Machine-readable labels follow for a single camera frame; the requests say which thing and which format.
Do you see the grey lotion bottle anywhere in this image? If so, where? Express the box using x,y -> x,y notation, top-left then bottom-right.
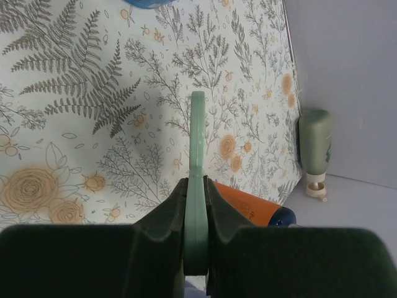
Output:
298,109 -> 332,202

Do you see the green hand brush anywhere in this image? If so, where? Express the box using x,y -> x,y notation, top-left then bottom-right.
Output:
183,91 -> 208,276

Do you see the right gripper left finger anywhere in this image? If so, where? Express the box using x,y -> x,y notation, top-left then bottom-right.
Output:
1,179 -> 187,297

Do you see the white toilet roll blue wrap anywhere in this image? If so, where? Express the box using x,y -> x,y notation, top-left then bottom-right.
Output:
124,0 -> 174,9

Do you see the orange spray bottle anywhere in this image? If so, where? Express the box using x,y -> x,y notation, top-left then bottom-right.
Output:
214,182 -> 297,228

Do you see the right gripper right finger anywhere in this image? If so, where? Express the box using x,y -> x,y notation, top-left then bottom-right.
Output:
204,178 -> 396,297

